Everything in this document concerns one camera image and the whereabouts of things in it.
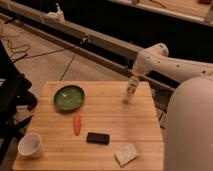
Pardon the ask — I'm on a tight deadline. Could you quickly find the wooden table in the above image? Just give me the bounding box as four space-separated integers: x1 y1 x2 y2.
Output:
13 81 164 171

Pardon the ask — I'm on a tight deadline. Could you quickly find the grey metal rail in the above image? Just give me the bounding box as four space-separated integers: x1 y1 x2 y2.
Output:
0 0 213 94

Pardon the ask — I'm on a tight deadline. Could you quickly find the white plastic bottle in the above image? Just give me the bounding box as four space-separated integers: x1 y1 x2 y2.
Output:
123 76 140 103

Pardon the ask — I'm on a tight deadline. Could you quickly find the white object on rail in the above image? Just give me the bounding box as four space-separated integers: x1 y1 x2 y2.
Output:
46 4 65 22

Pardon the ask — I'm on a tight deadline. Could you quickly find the black rectangular block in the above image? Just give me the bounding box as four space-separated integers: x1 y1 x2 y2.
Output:
87 132 110 144

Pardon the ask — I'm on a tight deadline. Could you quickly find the green bowl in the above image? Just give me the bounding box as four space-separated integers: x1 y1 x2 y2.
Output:
53 85 85 113

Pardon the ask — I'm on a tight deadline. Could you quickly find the beige sponge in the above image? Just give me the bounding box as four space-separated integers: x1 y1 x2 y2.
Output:
114 143 138 167

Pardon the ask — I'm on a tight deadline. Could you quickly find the black chair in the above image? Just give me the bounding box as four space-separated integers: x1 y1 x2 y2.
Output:
0 41 37 165

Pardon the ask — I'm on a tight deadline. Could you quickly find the orange carrot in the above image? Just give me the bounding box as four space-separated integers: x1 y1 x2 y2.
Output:
73 115 81 136

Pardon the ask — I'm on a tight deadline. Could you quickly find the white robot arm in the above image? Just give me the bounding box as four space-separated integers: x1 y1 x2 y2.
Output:
132 43 213 171

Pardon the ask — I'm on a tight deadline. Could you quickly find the white paper cup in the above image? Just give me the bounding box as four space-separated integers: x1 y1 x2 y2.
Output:
18 133 44 158

